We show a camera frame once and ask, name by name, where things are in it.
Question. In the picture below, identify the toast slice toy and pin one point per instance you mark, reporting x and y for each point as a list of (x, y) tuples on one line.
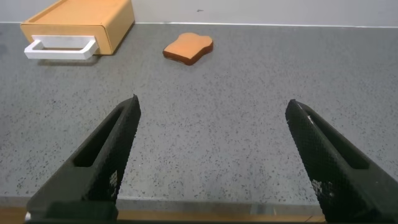
[(188, 46)]

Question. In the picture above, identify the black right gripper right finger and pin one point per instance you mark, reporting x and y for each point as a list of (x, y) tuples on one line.
[(335, 174)]

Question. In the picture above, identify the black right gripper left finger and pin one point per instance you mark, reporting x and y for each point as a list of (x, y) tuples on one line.
[(102, 161)]

